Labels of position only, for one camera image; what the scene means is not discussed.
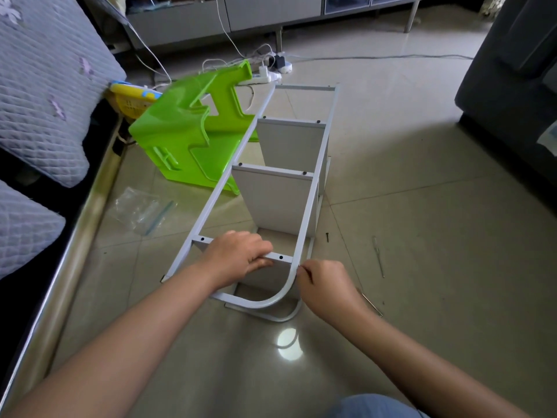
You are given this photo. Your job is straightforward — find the person's left hand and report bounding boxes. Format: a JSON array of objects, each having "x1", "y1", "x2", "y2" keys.
[{"x1": 198, "y1": 230, "x2": 275, "y2": 288}]

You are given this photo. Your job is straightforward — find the person's right hand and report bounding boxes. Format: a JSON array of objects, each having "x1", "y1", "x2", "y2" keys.
[{"x1": 296, "y1": 259, "x2": 367, "y2": 326}]

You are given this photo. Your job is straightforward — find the white metal frame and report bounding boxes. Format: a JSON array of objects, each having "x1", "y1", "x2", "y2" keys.
[
  {"x1": 161, "y1": 82, "x2": 341, "y2": 310},
  {"x1": 235, "y1": 152, "x2": 332, "y2": 324}
]

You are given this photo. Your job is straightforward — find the clear plastic screw bag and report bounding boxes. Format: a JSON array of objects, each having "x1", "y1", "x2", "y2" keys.
[{"x1": 108, "y1": 187, "x2": 178, "y2": 237}]

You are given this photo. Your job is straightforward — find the person's left forearm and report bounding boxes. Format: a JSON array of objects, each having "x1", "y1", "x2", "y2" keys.
[{"x1": 9, "y1": 274, "x2": 219, "y2": 418}]

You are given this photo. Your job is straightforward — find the person's right forearm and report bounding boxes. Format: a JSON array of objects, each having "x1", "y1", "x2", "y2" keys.
[{"x1": 339, "y1": 300, "x2": 532, "y2": 418}]

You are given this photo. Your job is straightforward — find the green plastic stool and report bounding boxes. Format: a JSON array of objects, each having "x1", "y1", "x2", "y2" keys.
[{"x1": 129, "y1": 60, "x2": 262, "y2": 197}]

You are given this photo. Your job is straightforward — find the long white power strip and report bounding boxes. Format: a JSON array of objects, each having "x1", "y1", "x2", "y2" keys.
[{"x1": 255, "y1": 65, "x2": 284, "y2": 84}]

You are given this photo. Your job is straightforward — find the yellow plastic basket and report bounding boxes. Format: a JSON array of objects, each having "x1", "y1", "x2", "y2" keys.
[{"x1": 106, "y1": 80, "x2": 164, "y2": 120}]

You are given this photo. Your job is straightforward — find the white power strip with plugs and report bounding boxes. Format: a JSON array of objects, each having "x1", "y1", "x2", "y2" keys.
[{"x1": 265, "y1": 50, "x2": 294, "y2": 73}]

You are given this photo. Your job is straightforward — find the grey marble TV cabinet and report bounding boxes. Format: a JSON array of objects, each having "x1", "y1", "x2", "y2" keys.
[{"x1": 122, "y1": 0, "x2": 428, "y2": 49}]

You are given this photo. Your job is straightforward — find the grey textured furniture cover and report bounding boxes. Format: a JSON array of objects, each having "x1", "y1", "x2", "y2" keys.
[{"x1": 0, "y1": 0, "x2": 127, "y2": 279}]

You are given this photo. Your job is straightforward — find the grey sofa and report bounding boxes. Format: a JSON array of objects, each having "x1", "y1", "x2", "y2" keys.
[{"x1": 454, "y1": 0, "x2": 557, "y2": 210}]

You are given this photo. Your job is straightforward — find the chrome metal base rail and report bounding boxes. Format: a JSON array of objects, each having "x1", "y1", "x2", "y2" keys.
[{"x1": 0, "y1": 139, "x2": 132, "y2": 410}]

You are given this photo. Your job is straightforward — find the tangle of white cables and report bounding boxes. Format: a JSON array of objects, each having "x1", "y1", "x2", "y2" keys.
[{"x1": 131, "y1": 0, "x2": 292, "y2": 88}]

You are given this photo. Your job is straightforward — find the long dark cable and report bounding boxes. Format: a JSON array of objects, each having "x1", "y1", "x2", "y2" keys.
[{"x1": 291, "y1": 53, "x2": 475, "y2": 64}]

